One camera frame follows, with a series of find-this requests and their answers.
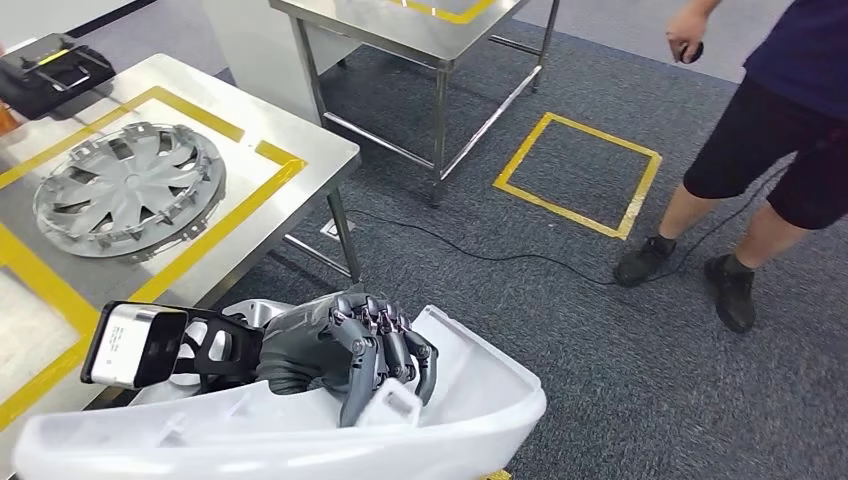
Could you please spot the steel table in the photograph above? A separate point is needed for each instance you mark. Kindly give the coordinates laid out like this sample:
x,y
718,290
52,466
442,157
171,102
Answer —
x,y
371,26

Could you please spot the white floor socket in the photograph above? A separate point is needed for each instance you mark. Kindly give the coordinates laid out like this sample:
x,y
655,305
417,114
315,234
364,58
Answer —
x,y
338,228

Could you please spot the yellow floor tape square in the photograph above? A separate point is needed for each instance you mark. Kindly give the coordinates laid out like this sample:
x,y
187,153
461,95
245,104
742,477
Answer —
x,y
570,215

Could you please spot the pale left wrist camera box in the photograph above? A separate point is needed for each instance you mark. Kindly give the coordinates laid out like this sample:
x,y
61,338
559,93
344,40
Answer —
x,y
126,344

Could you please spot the white table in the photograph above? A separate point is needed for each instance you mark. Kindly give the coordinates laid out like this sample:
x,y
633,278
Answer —
x,y
265,66

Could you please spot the grey plastic wheel cover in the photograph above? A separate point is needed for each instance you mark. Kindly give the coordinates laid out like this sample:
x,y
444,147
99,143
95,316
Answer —
x,y
126,192

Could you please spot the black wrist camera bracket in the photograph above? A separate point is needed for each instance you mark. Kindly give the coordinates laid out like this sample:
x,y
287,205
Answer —
x,y
232,338

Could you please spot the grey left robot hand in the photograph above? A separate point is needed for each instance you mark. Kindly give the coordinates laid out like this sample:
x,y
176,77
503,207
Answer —
x,y
305,338

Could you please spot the person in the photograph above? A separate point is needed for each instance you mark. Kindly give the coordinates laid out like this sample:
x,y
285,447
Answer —
x,y
762,132

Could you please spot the black remote controller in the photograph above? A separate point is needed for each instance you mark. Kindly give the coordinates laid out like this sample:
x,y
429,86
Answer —
x,y
40,86

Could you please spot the person's right hand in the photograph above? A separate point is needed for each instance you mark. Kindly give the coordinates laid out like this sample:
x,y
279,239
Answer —
x,y
686,26

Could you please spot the white plastic car part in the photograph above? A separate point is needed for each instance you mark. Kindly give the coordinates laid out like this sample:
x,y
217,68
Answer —
x,y
397,450

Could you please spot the steel workbench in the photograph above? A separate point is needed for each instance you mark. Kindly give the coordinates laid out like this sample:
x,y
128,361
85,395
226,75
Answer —
x,y
218,93

